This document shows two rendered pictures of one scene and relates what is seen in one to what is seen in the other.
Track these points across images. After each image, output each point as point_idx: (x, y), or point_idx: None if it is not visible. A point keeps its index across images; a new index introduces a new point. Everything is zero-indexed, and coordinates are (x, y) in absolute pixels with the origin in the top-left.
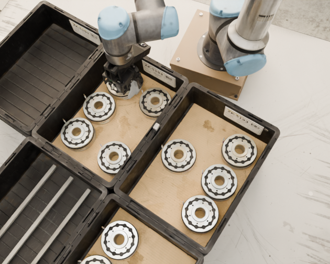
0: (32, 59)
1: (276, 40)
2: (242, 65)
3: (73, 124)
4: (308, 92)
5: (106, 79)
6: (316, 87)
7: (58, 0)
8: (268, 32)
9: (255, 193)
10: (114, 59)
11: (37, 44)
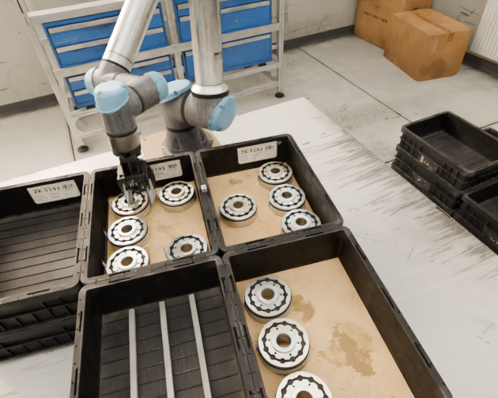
0: (3, 259)
1: (213, 131)
2: (224, 109)
3: (115, 261)
4: None
5: (110, 215)
6: (269, 136)
7: None
8: None
9: None
10: (128, 141)
11: None
